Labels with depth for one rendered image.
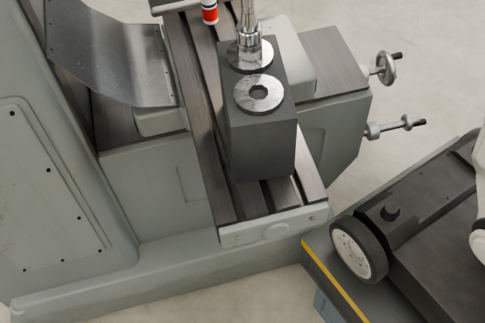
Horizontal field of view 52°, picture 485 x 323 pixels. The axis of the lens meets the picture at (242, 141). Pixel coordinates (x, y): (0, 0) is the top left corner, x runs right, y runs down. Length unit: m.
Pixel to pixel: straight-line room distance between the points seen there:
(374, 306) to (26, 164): 1.00
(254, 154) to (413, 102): 1.63
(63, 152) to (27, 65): 0.27
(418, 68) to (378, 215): 1.36
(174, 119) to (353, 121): 0.55
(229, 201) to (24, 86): 0.48
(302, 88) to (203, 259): 0.74
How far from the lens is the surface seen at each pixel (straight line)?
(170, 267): 1.78
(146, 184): 1.52
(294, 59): 1.39
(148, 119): 1.30
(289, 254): 1.85
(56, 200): 1.42
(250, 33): 0.90
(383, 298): 1.54
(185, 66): 1.23
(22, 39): 1.07
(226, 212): 0.98
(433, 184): 1.51
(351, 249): 1.50
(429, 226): 1.47
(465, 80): 2.66
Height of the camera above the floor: 1.82
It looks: 54 degrees down
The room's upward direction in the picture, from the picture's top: 4 degrees counter-clockwise
